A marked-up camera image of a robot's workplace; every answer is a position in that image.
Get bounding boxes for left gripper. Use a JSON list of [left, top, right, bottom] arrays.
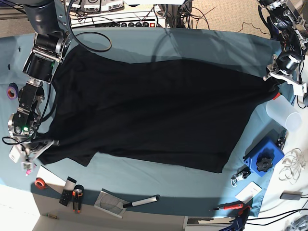
[[262, 54, 307, 95]]

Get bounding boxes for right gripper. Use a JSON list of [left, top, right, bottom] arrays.
[[9, 136, 59, 171]]

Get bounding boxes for black t-shirt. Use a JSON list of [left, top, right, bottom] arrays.
[[39, 46, 279, 173]]

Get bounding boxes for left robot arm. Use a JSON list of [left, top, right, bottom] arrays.
[[258, 0, 308, 96]]

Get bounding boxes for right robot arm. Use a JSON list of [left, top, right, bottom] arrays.
[[2, 0, 70, 172]]

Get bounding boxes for red cube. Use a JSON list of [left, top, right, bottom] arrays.
[[273, 92, 281, 100]]

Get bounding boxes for translucent plastic cup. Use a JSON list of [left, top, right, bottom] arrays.
[[266, 95, 302, 131]]

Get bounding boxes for pink white blister pack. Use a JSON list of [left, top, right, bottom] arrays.
[[9, 145, 22, 163]]

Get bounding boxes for orange tape roll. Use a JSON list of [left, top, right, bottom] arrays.
[[34, 178, 47, 190]]

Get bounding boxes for black white remote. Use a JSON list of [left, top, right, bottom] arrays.
[[59, 177, 77, 206]]

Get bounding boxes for orange black pliers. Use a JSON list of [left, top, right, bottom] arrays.
[[72, 184, 84, 214]]

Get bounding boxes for purple tape roll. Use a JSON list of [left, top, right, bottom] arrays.
[[6, 82, 19, 100]]

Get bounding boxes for grey patterned booklet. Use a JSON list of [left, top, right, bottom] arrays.
[[94, 190, 128, 218]]

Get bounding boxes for blue block with knob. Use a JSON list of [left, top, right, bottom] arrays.
[[243, 137, 284, 177]]

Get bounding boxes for metal pulley carabiner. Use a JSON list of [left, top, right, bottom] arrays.
[[231, 167, 251, 187]]

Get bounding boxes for white black marker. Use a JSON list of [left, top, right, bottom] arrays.
[[123, 195, 160, 208]]

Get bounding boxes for power strip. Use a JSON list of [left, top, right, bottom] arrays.
[[95, 19, 166, 28]]

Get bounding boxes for white card box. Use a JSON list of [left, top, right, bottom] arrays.
[[235, 181, 262, 204]]

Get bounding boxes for grey adapter box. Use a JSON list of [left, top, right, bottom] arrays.
[[280, 192, 302, 201]]

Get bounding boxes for orange screwdriver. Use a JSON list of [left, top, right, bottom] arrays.
[[210, 203, 244, 211]]

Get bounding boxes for white cable bundle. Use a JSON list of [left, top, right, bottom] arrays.
[[278, 148, 306, 185]]

